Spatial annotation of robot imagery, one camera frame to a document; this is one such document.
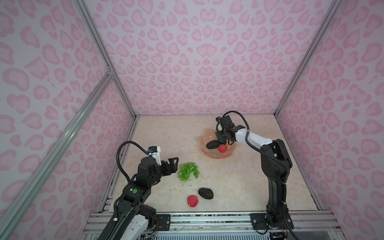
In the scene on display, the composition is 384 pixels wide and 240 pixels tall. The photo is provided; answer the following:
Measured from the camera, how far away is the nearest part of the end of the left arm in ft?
1.82

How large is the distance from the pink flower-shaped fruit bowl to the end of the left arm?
0.35 metres

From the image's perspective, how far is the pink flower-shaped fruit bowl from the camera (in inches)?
37.4
